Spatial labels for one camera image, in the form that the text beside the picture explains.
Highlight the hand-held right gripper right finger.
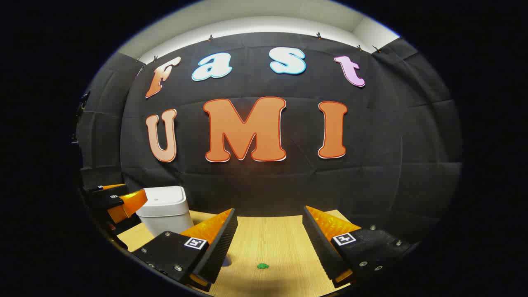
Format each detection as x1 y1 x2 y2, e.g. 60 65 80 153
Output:
302 205 417 289

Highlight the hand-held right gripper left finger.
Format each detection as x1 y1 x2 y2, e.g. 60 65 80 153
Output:
131 208 239 292

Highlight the white desktop garbage bin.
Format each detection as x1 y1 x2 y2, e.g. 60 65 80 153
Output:
135 186 193 238

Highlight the light wooden desktop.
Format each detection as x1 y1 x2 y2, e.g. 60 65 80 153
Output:
117 210 359 297

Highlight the black backdrop cloth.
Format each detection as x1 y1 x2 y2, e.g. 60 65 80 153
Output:
76 32 462 248

